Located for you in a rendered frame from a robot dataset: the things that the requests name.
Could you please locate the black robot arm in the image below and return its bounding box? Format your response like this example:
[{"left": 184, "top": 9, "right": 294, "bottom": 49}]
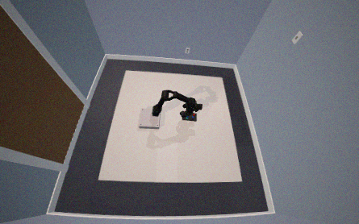
[{"left": 152, "top": 89, "right": 202, "bottom": 117}]

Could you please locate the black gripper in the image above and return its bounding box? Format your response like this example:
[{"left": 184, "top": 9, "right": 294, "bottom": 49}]
[{"left": 180, "top": 106, "right": 198, "bottom": 118}]

